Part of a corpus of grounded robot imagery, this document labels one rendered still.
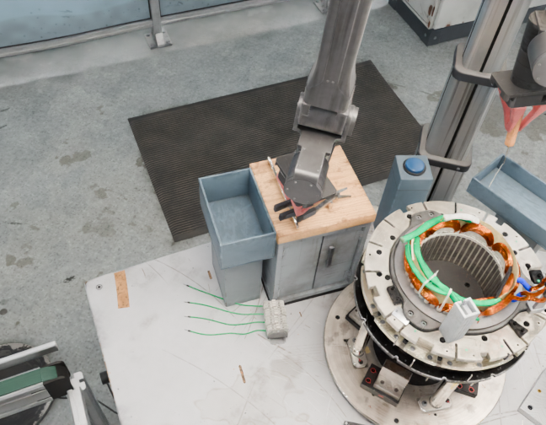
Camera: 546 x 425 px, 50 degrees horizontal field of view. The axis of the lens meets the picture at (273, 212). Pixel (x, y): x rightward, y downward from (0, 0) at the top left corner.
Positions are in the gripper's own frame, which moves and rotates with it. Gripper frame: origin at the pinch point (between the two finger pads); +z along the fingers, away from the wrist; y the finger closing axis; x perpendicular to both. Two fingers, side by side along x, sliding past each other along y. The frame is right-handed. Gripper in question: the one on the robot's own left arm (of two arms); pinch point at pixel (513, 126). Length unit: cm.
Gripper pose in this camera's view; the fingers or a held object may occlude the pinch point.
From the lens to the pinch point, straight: 108.4
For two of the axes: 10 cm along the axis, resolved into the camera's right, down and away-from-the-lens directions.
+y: 9.9, -1.2, 0.7
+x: -1.4, -7.1, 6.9
